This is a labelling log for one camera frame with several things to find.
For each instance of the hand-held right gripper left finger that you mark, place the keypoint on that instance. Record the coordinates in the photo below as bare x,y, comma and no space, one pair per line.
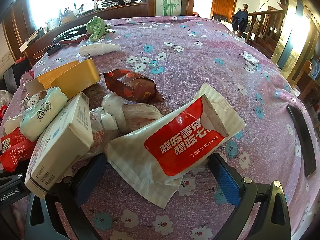
90,176

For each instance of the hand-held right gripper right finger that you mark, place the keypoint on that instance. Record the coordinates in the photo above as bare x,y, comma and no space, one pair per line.
225,177

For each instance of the red snack packet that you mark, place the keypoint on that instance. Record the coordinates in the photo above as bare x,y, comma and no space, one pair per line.
15,155

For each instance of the white carton box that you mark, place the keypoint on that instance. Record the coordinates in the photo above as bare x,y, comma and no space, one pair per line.
57,150

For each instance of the red and white wipe packet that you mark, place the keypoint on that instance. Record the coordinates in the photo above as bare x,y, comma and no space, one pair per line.
180,142

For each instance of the white plastic bag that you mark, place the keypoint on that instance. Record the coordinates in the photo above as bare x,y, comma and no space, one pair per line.
135,116

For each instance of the green tissue pack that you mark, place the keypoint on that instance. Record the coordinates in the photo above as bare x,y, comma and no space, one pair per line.
40,115

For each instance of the yellow paper box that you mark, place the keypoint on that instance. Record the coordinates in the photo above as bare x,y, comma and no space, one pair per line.
75,77

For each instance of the brown snack wrapper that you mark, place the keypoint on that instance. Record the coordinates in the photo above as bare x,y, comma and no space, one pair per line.
132,85

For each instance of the white spray bottle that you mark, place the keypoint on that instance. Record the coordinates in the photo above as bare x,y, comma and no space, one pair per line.
97,50

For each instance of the small white packet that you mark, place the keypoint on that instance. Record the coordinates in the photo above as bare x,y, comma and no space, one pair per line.
13,125

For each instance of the black flat strip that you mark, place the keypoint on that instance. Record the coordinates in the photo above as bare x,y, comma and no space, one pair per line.
302,140

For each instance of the clear plastic bag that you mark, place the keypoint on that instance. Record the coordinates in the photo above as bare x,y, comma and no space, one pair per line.
5,102

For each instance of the grey and black bag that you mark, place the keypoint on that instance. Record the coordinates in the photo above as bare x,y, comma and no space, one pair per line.
15,77

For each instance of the purple floral tablecloth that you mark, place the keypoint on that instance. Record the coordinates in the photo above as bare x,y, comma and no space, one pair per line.
200,62

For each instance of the small white sachet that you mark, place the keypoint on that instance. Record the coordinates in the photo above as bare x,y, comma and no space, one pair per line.
250,58

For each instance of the black case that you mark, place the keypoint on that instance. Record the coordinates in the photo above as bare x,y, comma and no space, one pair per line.
67,33

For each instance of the green cloth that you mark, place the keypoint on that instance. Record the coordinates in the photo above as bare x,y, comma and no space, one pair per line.
96,28

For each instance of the wooden staircase railing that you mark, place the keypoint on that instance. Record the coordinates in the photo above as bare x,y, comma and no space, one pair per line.
265,30

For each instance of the wooden counter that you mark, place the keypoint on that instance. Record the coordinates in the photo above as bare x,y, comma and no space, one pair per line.
120,11

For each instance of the wooden door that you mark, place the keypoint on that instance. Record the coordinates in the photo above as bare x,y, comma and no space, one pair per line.
223,0

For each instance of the dark jacket on post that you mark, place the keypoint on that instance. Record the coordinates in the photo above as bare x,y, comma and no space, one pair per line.
239,20

